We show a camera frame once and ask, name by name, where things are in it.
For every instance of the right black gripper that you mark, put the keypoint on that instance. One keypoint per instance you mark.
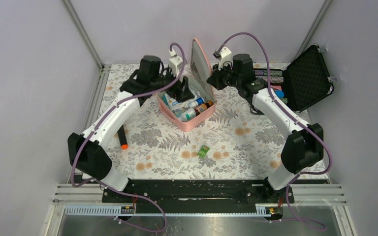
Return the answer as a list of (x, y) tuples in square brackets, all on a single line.
[(218, 73)]

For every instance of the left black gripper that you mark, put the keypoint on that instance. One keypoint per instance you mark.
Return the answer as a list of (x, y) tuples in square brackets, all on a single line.
[(176, 89)]

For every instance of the small blue label bottle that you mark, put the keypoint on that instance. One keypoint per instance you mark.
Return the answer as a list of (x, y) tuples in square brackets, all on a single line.
[(196, 102)]

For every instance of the white blue gauze packet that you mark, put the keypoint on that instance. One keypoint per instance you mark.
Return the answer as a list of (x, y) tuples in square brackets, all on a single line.
[(171, 102)]

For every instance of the brown syrup bottle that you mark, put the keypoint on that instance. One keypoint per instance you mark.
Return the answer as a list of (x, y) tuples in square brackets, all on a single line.
[(203, 107)]

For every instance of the white plastic bottle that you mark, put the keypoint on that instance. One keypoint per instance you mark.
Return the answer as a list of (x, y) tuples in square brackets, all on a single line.
[(188, 114)]

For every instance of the pink medicine kit case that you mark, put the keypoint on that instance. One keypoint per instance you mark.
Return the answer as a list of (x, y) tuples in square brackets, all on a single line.
[(191, 101)]

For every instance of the small green box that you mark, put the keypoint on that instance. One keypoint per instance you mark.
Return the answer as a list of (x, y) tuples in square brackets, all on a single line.
[(202, 153)]

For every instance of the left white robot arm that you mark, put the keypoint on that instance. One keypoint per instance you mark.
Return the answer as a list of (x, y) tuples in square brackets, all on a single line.
[(87, 150)]

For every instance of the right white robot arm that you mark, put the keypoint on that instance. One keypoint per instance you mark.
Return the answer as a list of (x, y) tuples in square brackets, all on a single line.
[(303, 142)]

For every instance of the black thermometer orange tip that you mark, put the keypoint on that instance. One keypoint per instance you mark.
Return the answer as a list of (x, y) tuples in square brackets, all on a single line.
[(122, 138)]

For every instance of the black poker chip case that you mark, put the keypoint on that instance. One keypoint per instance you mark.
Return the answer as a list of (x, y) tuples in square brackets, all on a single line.
[(305, 81)]

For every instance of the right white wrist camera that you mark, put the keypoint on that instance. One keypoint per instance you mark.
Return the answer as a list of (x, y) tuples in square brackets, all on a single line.
[(223, 55)]

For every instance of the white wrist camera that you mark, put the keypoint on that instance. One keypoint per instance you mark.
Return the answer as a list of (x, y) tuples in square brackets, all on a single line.
[(175, 62), (223, 55)]

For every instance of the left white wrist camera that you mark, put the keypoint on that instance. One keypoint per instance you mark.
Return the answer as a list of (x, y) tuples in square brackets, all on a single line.
[(175, 62)]

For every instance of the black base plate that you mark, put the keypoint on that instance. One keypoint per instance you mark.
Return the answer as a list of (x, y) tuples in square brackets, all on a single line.
[(200, 196)]

